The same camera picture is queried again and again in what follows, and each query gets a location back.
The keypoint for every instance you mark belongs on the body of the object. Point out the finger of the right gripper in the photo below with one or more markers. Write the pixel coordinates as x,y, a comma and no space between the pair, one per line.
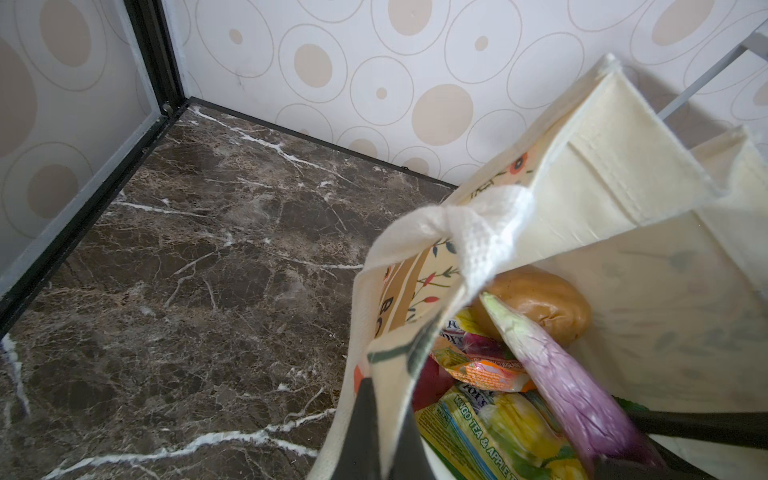
676,469
737,429

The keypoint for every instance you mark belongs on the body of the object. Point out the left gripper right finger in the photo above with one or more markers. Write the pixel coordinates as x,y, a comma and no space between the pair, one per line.
410,461

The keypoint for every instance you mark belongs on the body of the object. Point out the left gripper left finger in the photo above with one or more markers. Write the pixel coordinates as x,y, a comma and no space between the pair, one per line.
359,457

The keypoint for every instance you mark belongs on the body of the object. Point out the green spring tea candy bag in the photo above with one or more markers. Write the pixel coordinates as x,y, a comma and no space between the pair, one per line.
480,434

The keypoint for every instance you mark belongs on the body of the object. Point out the light purple eggplant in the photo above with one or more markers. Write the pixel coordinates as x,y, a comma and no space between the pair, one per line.
594,423

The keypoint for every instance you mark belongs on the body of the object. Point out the pink dragon fruit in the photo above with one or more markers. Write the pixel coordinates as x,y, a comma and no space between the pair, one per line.
433,383

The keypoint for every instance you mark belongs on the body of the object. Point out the red candy bag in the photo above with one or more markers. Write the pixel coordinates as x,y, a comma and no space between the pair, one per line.
470,356

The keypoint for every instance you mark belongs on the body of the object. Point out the potato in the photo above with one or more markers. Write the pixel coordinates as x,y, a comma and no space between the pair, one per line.
547,299

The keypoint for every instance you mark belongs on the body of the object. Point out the cream canvas grocery bag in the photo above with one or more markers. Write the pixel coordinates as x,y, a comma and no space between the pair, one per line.
667,243

